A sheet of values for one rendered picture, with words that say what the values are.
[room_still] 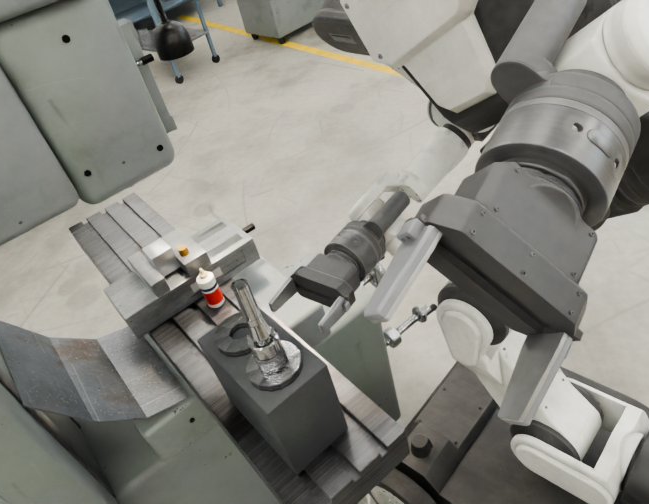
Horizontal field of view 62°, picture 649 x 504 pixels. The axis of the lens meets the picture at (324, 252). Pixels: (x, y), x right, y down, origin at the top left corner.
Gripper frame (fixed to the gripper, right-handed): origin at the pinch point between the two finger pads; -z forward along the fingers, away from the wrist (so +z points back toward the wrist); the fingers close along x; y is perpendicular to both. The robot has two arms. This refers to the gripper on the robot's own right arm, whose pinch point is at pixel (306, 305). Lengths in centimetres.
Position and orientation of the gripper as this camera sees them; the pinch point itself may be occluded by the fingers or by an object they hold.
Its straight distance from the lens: 88.8
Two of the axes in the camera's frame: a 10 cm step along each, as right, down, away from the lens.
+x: 7.9, 2.6, -5.6
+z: 5.8, -6.2, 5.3
